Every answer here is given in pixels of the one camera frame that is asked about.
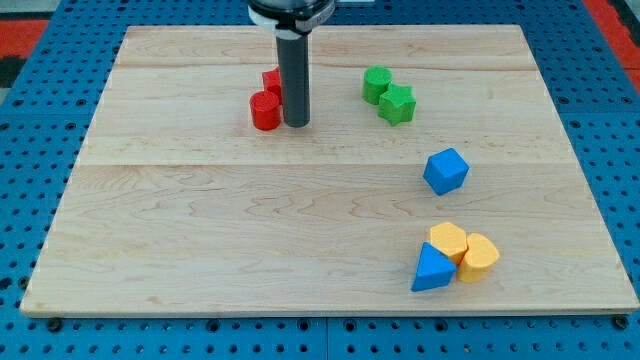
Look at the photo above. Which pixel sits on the black and white robot end-effector mount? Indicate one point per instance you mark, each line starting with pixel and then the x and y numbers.
pixel 290 19

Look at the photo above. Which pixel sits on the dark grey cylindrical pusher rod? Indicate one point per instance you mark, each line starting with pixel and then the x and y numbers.
pixel 294 74

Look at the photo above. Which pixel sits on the red angular block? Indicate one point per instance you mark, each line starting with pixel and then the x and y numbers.
pixel 272 83

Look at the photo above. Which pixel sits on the red cylinder block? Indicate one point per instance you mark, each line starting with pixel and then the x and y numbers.
pixel 265 110

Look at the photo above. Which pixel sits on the green cylinder block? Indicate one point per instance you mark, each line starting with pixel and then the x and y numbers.
pixel 376 80

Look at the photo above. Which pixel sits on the green star block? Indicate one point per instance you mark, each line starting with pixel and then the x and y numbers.
pixel 397 104

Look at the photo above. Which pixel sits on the light wooden board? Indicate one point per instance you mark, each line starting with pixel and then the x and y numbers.
pixel 178 207

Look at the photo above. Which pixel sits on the blue cube block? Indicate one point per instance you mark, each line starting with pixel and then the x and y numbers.
pixel 445 171

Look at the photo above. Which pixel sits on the yellow hexagon block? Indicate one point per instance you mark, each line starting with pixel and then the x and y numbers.
pixel 450 240

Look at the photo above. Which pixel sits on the blue triangle block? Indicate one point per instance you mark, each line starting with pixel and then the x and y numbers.
pixel 433 269

